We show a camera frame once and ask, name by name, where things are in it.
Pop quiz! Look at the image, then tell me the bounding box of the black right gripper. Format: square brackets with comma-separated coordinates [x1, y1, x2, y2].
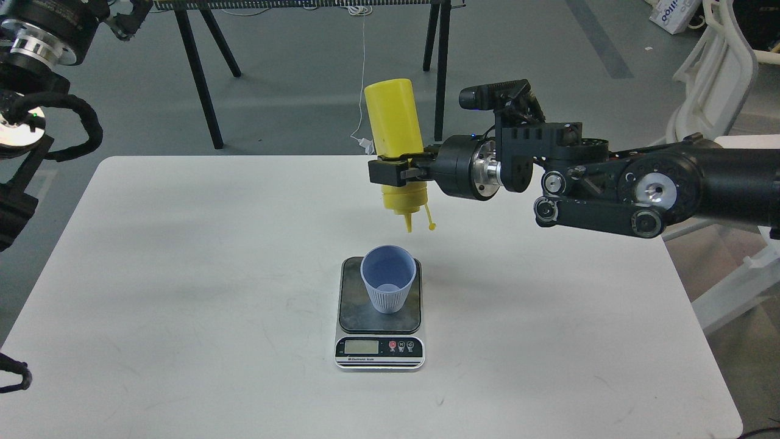
[368, 135, 500, 202]

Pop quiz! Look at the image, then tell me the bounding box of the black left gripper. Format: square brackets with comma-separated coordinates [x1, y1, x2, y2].
[2, 1, 153, 66]

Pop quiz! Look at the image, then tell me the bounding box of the yellow squeeze bottle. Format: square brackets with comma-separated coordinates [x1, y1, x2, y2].
[364, 78, 436, 232]

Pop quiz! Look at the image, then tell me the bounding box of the blue plastic cup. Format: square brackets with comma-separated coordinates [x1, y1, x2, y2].
[360, 245, 418, 314]

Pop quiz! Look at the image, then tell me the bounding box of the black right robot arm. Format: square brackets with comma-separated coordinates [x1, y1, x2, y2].
[364, 79, 778, 239]

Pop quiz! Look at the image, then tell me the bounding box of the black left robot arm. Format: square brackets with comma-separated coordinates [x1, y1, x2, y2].
[1, 1, 152, 250]

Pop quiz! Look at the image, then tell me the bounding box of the digital kitchen scale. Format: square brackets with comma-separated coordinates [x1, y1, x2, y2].
[334, 257, 425, 371]

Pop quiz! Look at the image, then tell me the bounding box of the black trestle table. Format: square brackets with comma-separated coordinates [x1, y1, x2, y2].
[146, 0, 467, 151]

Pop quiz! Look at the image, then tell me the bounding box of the white cardboard box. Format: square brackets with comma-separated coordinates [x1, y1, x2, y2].
[648, 0, 702, 34]

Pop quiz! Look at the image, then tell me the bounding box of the white office chair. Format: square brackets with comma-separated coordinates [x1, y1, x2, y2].
[664, 1, 778, 335]

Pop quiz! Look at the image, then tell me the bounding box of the white hanging cable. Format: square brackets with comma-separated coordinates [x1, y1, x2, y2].
[347, 5, 374, 155]

